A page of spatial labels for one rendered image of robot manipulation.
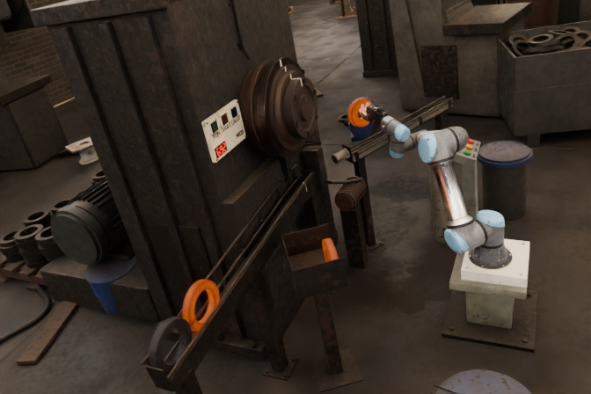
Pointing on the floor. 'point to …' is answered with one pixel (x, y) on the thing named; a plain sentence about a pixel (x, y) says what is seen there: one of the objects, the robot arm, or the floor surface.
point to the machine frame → (186, 127)
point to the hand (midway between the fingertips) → (361, 109)
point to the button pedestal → (470, 178)
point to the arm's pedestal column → (492, 319)
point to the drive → (96, 247)
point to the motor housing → (353, 222)
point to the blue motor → (361, 127)
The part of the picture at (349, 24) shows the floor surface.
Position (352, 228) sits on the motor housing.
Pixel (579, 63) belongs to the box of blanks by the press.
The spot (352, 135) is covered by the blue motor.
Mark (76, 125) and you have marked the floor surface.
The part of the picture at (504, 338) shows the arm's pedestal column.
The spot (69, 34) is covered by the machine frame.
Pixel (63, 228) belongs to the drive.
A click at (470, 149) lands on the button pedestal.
